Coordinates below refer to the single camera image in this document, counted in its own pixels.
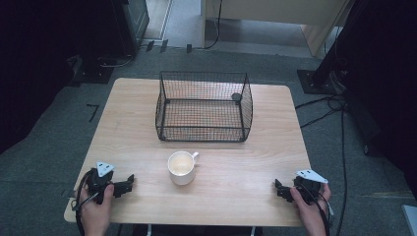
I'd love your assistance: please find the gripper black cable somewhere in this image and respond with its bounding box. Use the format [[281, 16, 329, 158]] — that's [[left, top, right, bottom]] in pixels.
[[71, 169, 100, 236], [296, 183, 335, 236]]

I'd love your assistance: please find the dark metal cabinet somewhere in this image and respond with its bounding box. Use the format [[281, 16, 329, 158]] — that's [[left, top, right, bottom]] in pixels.
[[111, 0, 150, 57]]

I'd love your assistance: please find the black stand base plate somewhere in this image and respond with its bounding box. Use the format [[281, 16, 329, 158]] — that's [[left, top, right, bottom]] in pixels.
[[72, 56, 115, 85], [296, 69, 346, 96]]

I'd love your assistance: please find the light wooden cabinet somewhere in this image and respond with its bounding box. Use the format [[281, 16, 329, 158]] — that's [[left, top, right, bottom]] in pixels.
[[200, 0, 357, 58]]

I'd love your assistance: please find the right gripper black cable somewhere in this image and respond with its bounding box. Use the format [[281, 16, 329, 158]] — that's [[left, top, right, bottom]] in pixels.
[[296, 183, 335, 236]]

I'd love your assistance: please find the person's left hand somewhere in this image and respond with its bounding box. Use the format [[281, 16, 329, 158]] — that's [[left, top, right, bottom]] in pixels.
[[78, 183, 115, 228]]

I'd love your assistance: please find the long black floor cable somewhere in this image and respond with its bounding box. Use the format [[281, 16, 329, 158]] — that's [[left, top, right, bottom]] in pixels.
[[333, 106, 349, 236]]

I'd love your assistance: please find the black curtain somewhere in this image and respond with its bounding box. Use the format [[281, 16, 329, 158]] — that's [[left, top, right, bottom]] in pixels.
[[311, 0, 417, 191], [0, 0, 127, 155]]

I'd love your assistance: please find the black wire mesh basket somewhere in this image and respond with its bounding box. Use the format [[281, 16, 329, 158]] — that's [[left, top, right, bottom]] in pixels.
[[154, 71, 254, 144]]

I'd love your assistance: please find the person's right hand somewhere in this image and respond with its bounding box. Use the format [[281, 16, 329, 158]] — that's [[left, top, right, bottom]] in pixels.
[[289, 183, 332, 229]]

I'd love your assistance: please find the black floor cable bundle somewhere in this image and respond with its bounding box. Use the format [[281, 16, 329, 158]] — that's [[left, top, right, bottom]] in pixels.
[[294, 93, 348, 130]]

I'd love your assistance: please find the black hanging cable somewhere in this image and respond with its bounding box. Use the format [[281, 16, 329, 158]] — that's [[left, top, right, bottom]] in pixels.
[[193, 0, 224, 51]]

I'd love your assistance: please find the black cable by cabinet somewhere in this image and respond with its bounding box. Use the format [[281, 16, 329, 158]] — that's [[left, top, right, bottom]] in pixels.
[[97, 53, 136, 69]]

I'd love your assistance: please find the white cup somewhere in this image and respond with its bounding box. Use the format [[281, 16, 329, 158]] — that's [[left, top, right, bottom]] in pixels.
[[167, 150, 201, 187]]

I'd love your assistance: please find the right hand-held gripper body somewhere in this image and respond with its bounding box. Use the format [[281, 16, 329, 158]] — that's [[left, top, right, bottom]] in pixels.
[[292, 168, 329, 206]]

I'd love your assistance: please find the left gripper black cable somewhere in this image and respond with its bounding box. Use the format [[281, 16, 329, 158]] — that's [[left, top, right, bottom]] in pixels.
[[71, 169, 100, 236]]

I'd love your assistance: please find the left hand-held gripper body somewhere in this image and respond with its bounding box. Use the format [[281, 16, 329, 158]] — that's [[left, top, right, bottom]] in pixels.
[[86, 160, 116, 206]]

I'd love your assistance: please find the white box corner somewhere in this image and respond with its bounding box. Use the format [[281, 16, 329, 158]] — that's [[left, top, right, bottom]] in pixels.
[[401, 204, 417, 236]]

